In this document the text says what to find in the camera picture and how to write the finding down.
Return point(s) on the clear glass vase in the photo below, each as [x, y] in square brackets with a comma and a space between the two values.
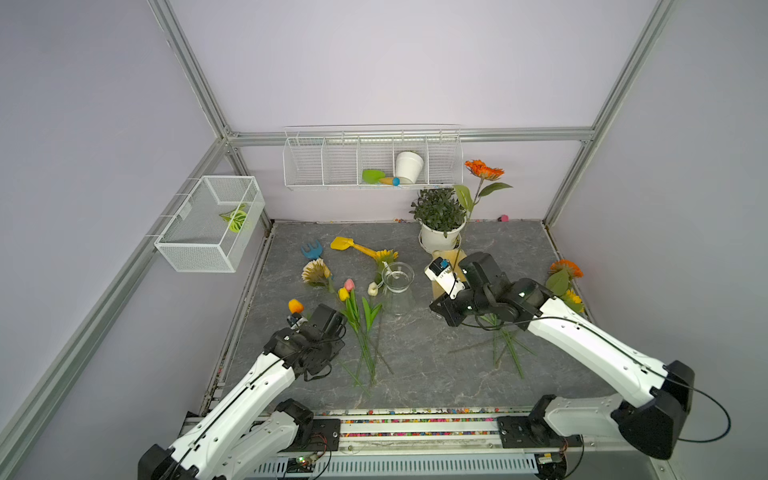
[397, 281]

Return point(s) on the green toy shovel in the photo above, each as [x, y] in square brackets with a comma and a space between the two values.
[375, 177]

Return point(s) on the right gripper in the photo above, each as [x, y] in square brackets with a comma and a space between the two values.
[448, 312]

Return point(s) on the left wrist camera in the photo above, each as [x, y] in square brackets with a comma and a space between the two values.
[296, 320]

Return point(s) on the aluminium frame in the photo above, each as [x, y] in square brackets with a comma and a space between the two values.
[23, 431]

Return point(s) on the orange gerbera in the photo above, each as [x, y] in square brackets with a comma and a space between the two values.
[489, 183]
[562, 275]

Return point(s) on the orange tulip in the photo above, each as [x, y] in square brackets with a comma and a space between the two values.
[295, 306]

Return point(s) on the white empty pot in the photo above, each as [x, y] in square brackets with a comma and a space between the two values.
[408, 167]

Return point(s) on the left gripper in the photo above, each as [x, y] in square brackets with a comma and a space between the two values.
[337, 343]

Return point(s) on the blue toy rake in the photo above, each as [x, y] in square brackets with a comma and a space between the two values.
[312, 251]

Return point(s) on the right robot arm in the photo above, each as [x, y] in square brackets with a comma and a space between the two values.
[652, 399]

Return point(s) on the potted green plant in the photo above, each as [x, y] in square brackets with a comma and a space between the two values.
[441, 217]

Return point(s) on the yellow fluted vase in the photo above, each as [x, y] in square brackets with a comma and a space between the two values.
[454, 256]

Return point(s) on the yellow toy shovel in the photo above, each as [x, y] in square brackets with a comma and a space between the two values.
[344, 243]

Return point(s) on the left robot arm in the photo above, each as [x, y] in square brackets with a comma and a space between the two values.
[229, 443]

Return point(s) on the cream gerbera flower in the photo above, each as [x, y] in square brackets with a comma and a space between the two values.
[316, 273]

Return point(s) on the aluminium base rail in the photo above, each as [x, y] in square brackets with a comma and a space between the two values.
[450, 443]

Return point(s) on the small white wire basket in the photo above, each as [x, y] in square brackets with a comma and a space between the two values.
[196, 239]

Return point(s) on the yellow gerbera right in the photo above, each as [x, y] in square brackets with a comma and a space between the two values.
[573, 301]

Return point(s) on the yellow sunflower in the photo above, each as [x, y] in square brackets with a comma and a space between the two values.
[383, 258]

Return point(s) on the green toy in basket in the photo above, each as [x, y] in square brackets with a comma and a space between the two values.
[235, 219]

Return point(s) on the long white wire basket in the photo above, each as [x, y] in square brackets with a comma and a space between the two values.
[336, 158]

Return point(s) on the yellow tulip left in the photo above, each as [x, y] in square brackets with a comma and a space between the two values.
[343, 294]

